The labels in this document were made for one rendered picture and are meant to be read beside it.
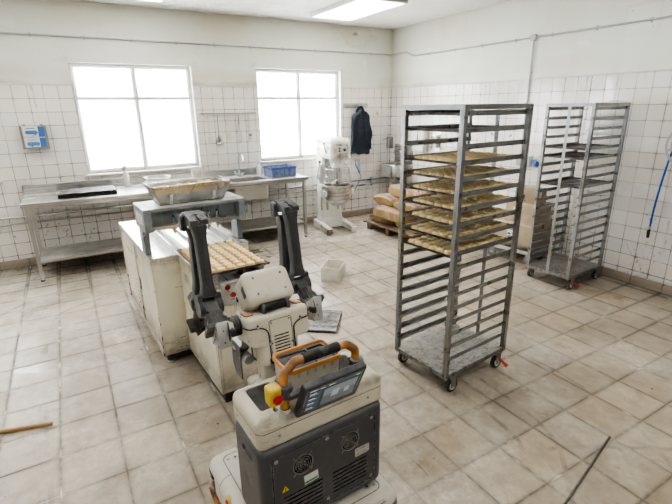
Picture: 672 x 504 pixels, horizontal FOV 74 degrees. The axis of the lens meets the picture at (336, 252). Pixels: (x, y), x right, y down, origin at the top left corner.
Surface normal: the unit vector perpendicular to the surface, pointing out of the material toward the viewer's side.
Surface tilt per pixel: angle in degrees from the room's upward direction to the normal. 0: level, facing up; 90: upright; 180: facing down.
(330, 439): 90
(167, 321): 90
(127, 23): 90
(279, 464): 90
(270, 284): 47
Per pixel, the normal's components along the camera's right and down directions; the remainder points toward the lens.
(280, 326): 0.55, 0.11
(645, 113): -0.86, 0.17
